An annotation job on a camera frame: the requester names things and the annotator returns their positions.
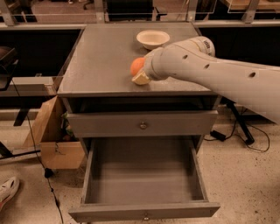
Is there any grey wooden drawer cabinet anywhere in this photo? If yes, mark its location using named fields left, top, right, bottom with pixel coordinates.
left=58, top=23, right=221, bottom=151

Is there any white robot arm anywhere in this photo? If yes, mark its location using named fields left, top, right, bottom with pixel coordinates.
left=130, top=36, right=280, bottom=124

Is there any orange fruit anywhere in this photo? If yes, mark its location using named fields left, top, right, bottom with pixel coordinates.
left=130, top=57, right=145, bottom=76

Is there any closed grey top drawer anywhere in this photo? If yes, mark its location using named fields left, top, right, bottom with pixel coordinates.
left=67, top=110, right=218, bottom=137

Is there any black power adapter cable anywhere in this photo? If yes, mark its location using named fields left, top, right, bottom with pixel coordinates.
left=203, top=117, right=271, bottom=153

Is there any white paper bowl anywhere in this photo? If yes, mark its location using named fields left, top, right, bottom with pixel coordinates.
left=136, top=30, right=170, bottom=50

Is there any open grey middle drawer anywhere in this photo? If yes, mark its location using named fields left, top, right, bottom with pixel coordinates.
left=69, top=136, right=220, bottom=222

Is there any brown cardboard box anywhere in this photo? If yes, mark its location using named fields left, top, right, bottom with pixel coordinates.
left=23, top=96, right=85, bottom=169

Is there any white sneaker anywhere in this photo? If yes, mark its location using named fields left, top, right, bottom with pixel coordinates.
left=0, top=177, right=20, bottom=211

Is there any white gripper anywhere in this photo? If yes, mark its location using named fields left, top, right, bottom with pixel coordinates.
left=132, top=47, right=168, bottom=86

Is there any black floor cable left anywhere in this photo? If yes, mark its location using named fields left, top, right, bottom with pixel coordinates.
left=10, top=78, right=65, bottom=224

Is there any black table leg stand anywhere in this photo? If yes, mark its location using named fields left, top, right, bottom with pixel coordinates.
left=227, top=101, right=255, bottom=145

